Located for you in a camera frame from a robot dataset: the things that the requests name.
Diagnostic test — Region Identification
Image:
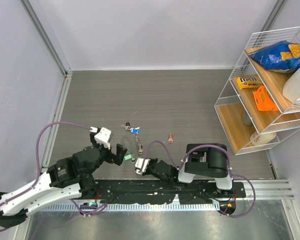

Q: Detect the keychain with keys and strap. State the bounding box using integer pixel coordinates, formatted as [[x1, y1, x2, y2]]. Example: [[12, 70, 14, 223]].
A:
[[120, 122, 144, 163]]

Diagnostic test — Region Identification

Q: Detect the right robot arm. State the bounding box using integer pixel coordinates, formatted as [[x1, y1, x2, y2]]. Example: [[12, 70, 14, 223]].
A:
[[135, 143, 235, 198]]

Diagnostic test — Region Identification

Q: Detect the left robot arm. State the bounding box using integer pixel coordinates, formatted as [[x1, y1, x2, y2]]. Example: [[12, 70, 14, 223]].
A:
[[0, 139, 127, 229]]

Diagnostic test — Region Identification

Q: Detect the small red key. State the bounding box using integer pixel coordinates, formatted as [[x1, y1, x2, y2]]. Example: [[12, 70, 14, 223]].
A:
[[168, 134, 174, 144]]

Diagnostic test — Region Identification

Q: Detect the cream lotion bottle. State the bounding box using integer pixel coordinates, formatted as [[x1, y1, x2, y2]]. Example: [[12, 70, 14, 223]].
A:
[[250, 131, 277, 146]]

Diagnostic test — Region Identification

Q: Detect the yellow candy bag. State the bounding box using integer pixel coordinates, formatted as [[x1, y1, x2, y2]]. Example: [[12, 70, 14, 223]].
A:
[[236, 76, 263, 90]]

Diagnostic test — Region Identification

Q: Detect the orange candy bag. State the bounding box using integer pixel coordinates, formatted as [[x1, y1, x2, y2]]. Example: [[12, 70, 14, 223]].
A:
[[252, 85, 279, 112]]

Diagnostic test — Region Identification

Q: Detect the white plastic bottle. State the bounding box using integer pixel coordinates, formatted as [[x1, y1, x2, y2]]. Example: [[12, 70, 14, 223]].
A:
[[282, 68, 300, 103]]

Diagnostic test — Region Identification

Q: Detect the blue chips bag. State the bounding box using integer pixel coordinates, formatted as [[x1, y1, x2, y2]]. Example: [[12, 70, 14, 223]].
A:
[[248, 41, 300, 73]]

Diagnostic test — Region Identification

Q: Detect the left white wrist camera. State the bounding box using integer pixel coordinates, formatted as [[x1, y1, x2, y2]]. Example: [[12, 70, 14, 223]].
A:
[[90, 127, 113, 150]]

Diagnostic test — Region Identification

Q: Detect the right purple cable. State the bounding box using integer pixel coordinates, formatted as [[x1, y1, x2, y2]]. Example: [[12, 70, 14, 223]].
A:
[[142, 140, 256, 219]]

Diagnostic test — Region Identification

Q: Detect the purple cable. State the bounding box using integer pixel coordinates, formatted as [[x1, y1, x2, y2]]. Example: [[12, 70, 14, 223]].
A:
[[0, 121, 108, 232], [142, 140, 256, 219]]

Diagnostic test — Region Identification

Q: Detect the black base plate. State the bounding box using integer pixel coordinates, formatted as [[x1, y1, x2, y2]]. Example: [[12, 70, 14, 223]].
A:
[[76, 179, 246, 205]]

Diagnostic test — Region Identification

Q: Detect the white slotted cable duct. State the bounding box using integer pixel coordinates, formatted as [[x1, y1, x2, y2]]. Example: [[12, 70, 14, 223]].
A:
[[40, 201, 220, 212]]

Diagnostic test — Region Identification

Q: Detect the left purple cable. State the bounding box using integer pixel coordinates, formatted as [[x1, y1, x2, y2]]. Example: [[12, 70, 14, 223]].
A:
[[0, 121, 108, 232]]

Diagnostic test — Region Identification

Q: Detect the white wire shelf rack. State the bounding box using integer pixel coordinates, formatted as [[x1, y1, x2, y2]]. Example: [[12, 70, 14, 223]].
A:
[[214, 26, 300, 155]]

